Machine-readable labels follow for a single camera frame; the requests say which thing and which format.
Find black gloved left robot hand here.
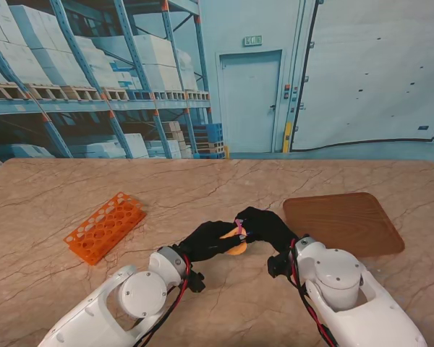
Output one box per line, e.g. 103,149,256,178
178,220,246,263

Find brown wooden tray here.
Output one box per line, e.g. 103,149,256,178
282,192,406,258

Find red black arm cable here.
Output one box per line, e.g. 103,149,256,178
291,240,339,347
132,254,195,347

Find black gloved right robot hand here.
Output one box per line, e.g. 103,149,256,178
234,206,299,257

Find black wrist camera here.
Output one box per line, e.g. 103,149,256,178
267,252,294,278
187,270,206,294

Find red black left arm cable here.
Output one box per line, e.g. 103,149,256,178
132,254,195,347

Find red black right arm cable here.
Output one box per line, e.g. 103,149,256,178
291,240,339,347

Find yellow cloth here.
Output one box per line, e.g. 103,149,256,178
218,226,248,257

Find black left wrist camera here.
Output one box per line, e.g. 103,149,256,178
187,270,206,294

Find printed warehouse backdrop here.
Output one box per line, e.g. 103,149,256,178
0,0,434,162

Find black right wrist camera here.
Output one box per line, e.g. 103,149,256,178
267,252,294,278

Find orange test tube rack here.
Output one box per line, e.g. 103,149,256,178
63,191,148,267

